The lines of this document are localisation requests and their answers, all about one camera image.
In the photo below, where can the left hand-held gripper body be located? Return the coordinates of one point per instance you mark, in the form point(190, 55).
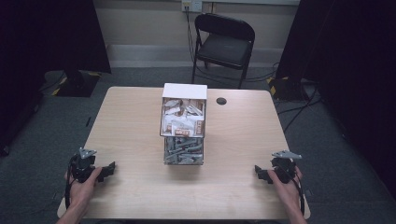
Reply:
point(83, 166)

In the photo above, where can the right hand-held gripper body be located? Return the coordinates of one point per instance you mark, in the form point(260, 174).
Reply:
point(285, 166)

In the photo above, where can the person's left hand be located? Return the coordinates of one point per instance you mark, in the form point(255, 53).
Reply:
point(81, 189)

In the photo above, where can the person's right hand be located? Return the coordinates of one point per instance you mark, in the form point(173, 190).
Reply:
point(287, 191)

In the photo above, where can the clear plastic drawer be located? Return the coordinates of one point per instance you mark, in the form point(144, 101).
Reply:
point(183, 151)

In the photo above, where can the pile of grey sachets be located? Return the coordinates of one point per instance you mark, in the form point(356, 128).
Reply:
point(183, 151)

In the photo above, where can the black stand base striped tape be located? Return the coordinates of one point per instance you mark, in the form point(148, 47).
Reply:
point(288, 88)
point(76, 84)

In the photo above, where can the pile of white brown sachets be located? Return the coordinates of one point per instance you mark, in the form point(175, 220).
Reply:
point(183, 119)

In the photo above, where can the white box of packets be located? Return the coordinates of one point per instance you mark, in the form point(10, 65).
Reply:
point(183, 118)

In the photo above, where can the black curtain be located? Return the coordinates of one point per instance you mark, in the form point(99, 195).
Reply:
point(351, 62)
point(46, 37)

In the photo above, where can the black folding chair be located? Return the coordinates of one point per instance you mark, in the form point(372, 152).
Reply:
point(224, 46)

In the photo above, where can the white wall socket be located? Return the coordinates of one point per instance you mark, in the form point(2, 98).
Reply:
point(192, 5)

